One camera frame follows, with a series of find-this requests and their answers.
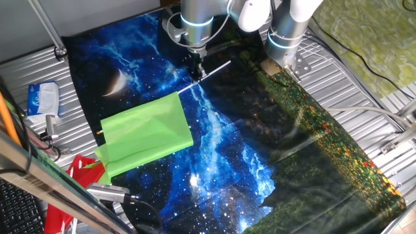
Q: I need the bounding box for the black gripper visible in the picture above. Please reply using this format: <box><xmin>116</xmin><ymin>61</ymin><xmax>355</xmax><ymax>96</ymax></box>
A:
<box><xmin>187</xmin><ymin>54</ymin><xmax>207</xmax><ymax>83</ymax></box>

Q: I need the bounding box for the green flag white pole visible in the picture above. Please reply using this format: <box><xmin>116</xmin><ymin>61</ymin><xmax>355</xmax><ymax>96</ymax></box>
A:
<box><xmin>94</xmin><ymin>59</ymin><xmax>231</xmax><ymax>178</ymax></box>

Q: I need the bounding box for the red flag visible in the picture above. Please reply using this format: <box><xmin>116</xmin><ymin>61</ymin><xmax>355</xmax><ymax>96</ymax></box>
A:
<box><xmin>44</xmin><ymin>155</ymin><xmax>110</xmax><ymax>234</ymax></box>

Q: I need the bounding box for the starry night landscape cloth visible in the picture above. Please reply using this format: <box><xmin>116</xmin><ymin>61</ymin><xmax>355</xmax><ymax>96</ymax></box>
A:
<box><xmin>61</xmin><ymin>0</ymin><xmax>407</xmax><ymax>234</ymax></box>

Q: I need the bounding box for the grey metal stand pole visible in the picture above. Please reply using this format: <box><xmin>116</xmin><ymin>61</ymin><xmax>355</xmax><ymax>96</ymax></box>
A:
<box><xmin>27</xmin><ymin>0</ymin><xmax>68</xmax><ymax>62</ymax></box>

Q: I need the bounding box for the blue white tissue pack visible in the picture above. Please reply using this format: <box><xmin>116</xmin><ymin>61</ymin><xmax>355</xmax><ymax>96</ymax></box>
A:
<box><xmin>26</xmin><ymin>81</ymin><xmax>61</xmax><ymax>123</ymax></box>

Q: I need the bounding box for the green yellow patterned cloth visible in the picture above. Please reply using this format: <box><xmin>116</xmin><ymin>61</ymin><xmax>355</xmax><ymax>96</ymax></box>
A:
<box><xmin>310</xmin><ymin>0</ymin><xmax>416</xmax><ymax>100</ymax></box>

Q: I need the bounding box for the orange pole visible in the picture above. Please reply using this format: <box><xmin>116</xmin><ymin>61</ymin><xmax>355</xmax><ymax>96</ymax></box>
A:
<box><xmin>0</xmin><ymin>92</ymin><xmax>21</xmax><ymax>146</ymax></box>

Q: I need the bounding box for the black keyboard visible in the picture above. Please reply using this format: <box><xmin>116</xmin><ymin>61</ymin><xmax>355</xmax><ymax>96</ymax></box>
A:
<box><xmin>0</xmin><ymin>178</ymin><xmax>45</xmax><ymax>234</ymax></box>

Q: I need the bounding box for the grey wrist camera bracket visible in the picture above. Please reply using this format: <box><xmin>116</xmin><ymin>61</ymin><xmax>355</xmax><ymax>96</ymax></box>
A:
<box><xmin>161</xmin><ymin>12</ymin><xmax>187</xmax><ymax>43</ymax></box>

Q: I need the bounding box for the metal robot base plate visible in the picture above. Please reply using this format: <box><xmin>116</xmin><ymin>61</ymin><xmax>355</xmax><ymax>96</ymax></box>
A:
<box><xmin>284</xmin><ymin>51</ymin><xmax>312</xmax><ymax>83</ymax></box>

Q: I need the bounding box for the black camera cable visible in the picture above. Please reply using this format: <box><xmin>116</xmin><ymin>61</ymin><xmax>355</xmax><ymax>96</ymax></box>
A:
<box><xmin>123</xmin><ymin>194</ymin><xmax>163</xmax><ymax>234</ymax></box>

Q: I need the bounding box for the silver depth camera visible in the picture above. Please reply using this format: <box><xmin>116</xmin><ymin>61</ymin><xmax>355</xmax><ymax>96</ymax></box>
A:
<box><xmin>86</xmin><ymin>183</ymin><xmax>131</xmax><ymax>204</ymax></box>

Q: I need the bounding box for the small silver camera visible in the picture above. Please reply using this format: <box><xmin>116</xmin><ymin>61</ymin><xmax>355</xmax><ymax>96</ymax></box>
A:
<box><xmin>44</xmin><ymin>114</ymin><xmax>60</xmax><ymax>142</ymax></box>

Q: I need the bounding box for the thin black cable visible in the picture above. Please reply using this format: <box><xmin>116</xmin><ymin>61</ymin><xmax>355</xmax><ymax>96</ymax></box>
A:
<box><xmin>38</xmin><ymin>131</ymin><xmax>71</xmax><ymax>163</ymax></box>

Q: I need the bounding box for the long black cable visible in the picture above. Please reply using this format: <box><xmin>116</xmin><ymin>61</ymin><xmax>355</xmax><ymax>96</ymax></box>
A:
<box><xmin>310</xmin><ymin>14</ymin><xmax>416</xmax><ymax>100</ymax></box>

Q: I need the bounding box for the white hose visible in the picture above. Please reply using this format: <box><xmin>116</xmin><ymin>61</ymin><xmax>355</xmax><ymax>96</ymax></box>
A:
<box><xmin>324</xmin><ymin>106</ymin><xmax>413</xmax><ymax>128</ymax></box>

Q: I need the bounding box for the aluminium frame beam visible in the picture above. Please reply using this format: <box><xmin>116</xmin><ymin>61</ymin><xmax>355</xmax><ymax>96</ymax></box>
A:
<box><xmin>0</xmin><ymin>129</ymin><xmax>136</xmax><ymax>234</ymax></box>

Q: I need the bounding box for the aluminium frame bracket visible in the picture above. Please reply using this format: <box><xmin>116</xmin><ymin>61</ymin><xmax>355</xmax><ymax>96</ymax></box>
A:
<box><xmin>379</xmin><ymin>97</ymin><xmax>416</xmax><ymax>155</ymax></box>

